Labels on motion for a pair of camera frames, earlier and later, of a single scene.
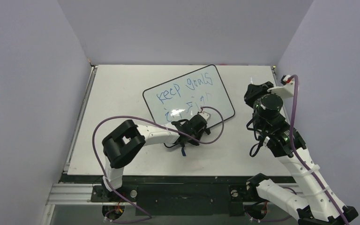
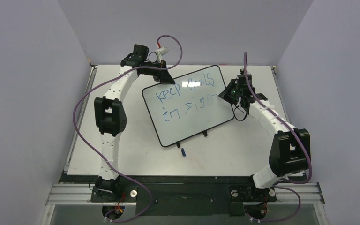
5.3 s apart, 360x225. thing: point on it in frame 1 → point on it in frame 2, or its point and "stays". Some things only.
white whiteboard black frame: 185,95 stays
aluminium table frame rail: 71,193 stays
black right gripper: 252,93 → 229,93
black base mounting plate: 176,195 stays
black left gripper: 193,142 → 163,76
